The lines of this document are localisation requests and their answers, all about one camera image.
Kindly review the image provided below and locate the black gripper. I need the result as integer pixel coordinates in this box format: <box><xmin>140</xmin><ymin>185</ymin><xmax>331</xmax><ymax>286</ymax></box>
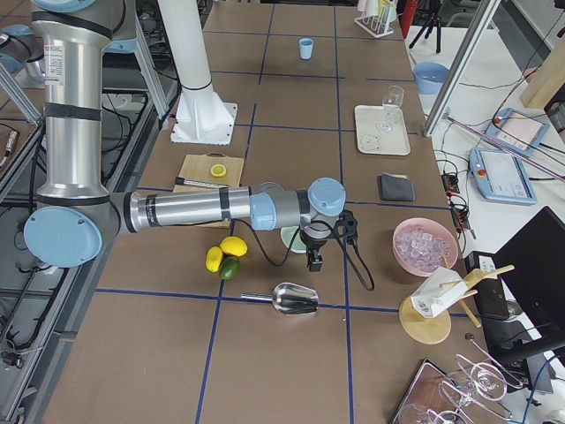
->
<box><xmin>299</xmin><ymin>228</ymin><xmax>330</xmax><ymax>272</ymax></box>

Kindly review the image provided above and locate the light blue plastic cup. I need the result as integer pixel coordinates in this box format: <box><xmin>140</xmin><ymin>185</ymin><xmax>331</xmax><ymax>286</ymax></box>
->
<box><xmin>298</xmin><ymin>37</ymin><xmax>314</xmax><ymax>60</ymax></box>

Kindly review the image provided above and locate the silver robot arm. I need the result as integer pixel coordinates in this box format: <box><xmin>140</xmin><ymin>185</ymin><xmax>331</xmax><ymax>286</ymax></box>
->
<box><xmin>24</xmin><ymin>1</ymin><xmax>346</xmax><ymax>268</ymax></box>
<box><xmin>1</xmin><ymin>24</ymin><xmax>45</xmax><ymax>88</ymax></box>

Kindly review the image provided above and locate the green ceramic bowl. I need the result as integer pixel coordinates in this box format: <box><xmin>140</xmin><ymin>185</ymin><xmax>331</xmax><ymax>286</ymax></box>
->
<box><xmin>280</xmin><ymin>226</ymin><xmax>306</xmax><ymax>254</ymax></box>

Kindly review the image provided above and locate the metal ice scoop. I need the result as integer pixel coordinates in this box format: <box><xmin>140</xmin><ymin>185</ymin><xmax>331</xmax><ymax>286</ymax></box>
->
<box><xmin>240</xmin><ymin>282</ymin><xmax>319</xmax><ymax>315</ymax></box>

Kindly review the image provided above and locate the pink bowl of ice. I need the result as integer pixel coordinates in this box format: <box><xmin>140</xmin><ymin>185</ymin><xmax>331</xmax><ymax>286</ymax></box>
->
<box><xmin>392</xmin><ymin>217</ymin><xmax>459</xmax><ymax>276</ymax></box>

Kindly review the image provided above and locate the blue bowl with fork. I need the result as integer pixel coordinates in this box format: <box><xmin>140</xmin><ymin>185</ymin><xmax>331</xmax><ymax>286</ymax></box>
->
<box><xmin>413</xmin><ymin>62</ymin><xmax>449</xmax><ymax>95</ymax></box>

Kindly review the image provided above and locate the yellow lemon upper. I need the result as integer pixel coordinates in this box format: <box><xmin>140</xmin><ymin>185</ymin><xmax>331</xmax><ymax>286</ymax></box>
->
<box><xmin>220</xmin><ymin>236</ymin><xmax>248</xmax><ymax>257</ymax></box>

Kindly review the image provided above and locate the yellow lemon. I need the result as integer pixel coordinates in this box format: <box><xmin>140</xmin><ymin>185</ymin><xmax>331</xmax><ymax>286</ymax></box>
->
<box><xmin>220</xmin><ymin>236</ymin><xmax>248</xmax><ymax>257</ymax></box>
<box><xmin>205</xmin><ymin>246</ymin><xmax>223</xmax><ymax>273</ymax></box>

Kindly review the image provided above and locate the green lime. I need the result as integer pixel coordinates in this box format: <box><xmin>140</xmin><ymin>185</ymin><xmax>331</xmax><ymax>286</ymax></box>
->
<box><xmin>218</xmin><ymin>256</ymin><xmax>240</xmax><ymax>280</ymax></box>

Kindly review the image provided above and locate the yellow lemon left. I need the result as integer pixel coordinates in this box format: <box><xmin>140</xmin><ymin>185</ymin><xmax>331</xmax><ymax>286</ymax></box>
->
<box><xmin>205</xmin><ymin>246</ymin><xmax>223</xmax><ymax>273</ymax></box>

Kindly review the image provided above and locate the grey folded cloth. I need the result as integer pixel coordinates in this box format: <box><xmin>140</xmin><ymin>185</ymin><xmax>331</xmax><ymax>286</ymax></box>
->
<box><xmin>377</xmin><ymin>173</ymin><xmax>416</xmax><ymax>201</ymax></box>

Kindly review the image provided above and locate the lemon half slice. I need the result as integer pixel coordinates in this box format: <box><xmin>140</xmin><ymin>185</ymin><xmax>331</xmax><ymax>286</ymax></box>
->
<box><xmin>210</xmin><ymin>163</ymin><xmax>228</xmax><ymax>178</ymax></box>

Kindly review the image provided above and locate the cream bear tray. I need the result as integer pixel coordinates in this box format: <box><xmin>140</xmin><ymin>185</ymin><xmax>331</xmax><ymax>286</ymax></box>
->
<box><xmin>354</xmin><ymin>105</ymin><xmax>411</xmax><ymax>156</ymax></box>

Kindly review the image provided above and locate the dark wooden tray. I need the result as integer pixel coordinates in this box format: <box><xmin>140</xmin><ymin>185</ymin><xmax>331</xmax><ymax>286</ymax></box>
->
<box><xmin>388</xmin><ymin>358</ymin><xmax>454</xmax><ymax>423</ymax></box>

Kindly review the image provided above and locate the clear wine glass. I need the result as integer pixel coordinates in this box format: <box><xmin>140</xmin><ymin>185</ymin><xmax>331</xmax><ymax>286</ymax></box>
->
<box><xmin>376</xmin><ymin>85</ymin><xmax>404</xmax><ymax>134</ymax></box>

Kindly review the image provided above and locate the near blue teach pendant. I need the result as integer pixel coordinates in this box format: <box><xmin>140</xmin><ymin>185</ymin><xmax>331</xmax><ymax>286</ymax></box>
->
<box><xmin>469</xmin><ymin>148</ymin><xmax>537</xmax><ymax>206</ymax></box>

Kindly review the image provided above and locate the blue teach pendant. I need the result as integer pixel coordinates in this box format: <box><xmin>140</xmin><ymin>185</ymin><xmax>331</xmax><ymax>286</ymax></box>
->
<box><xmin>469</xmin><ymin>148</ymin><xmax>537</xmax><ymax>206</ymax></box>
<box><xmin>485</xmin><ymin>108</ymin><xmax>550</xmax><ymax>156</ymax></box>

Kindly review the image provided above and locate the hanging wine glasses rack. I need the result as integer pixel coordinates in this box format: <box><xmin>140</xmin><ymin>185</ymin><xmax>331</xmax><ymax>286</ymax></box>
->
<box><xmin>400</xmin><ymin>348</ymin><xmax>524</xmax><ymax>423</ymax></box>

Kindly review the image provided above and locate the black laptop monitor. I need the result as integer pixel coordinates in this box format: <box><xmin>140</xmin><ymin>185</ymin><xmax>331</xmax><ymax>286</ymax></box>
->
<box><xmin>493</xmin><ymin>206</ymin><xmax>564</xmax><ymax>365</ymax></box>

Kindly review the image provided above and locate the far blue teach pendant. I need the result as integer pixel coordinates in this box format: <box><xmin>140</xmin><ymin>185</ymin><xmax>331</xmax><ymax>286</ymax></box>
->
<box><xmin>485</xmin><ymin>108</ymin><xmax>550</xmax><ymax>156</ymax></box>

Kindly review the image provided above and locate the red cylinder bottle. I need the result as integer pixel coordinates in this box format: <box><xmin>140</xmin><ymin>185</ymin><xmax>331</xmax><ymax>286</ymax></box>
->
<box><xmin>401</xmin><ymin>0</ymin><xmax>418</xmax><ymax>39</ymax></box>

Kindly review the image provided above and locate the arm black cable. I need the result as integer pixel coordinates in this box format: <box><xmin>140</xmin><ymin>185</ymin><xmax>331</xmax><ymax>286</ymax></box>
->
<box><xmin>230</xmin><ymin>218</ymin><xmax>376</xmax><ymax>292</ymax></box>

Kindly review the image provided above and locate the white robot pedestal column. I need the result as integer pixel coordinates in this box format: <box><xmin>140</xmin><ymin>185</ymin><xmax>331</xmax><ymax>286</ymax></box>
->
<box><xmin>158</xmin><ymin>0</ymin><xmax>237</xmax><ymax>146</ymax></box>

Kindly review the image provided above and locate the white wire cup rack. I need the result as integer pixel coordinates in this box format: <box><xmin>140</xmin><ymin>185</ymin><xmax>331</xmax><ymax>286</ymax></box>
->
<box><xmin>354</xmin><ymin>0</ymin><xmax>396</xmax><ymax>39</ymax></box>

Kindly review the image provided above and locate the black camera tripod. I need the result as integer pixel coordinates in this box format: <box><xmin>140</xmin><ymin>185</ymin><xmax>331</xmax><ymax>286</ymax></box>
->
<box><xmin>409</xmin><ymin>0</ymin><xmax>442</xmax><ymax>54</ymax></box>

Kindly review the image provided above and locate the wooden plank post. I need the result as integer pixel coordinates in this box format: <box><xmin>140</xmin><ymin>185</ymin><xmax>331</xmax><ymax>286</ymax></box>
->
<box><xmin>520</xmin><ymin>39</ymin><xmax>565</xmax><ymax>109</ymax></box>

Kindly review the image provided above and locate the aluminium frame post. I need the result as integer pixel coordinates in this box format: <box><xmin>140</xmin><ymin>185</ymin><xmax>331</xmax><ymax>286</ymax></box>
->
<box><xmin>422</xmin><ymin>0</ymin><xmax>501</xmax><ymax>137</ymax></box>

